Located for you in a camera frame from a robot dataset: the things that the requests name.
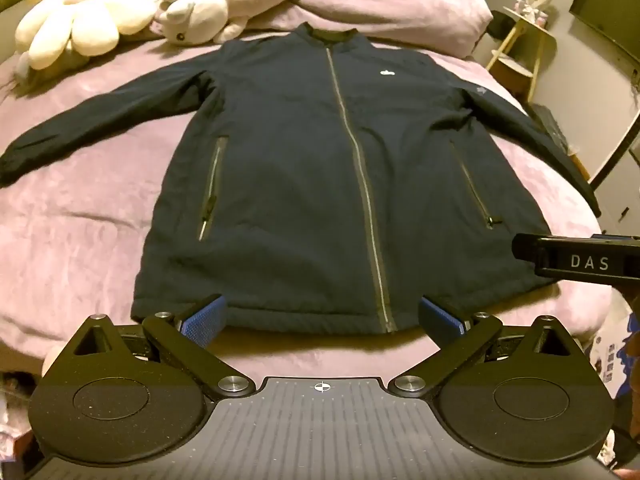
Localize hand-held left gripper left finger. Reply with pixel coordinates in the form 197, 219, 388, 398
44, 293, 256, 396

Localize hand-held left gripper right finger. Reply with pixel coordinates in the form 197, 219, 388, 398
387, 294, 597, 396

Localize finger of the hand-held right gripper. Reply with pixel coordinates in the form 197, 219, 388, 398
512, 233, 537, 262

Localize navy zip jacket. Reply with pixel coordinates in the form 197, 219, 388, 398
0, 22, 601, 335

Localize blue printed cloth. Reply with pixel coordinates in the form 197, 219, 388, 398
589, 304, 640, 402

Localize purple bed blanket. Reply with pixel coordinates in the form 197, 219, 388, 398
0, 35, 614, 393

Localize yellow side table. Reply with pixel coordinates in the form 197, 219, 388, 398
484, 4, 557, 100

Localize small pink ornaments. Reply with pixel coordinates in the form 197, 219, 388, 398
510, 0, 549, 27

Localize pink pillow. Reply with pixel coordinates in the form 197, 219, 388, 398
145, 0, 494, 59

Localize white long plush toy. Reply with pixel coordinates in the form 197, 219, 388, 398
157, 0, 362, 47

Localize cream flower plush toy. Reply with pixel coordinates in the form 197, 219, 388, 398
14, 0, 162, 72

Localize dark wall screen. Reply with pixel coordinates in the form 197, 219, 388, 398
569, 0, 640, 77

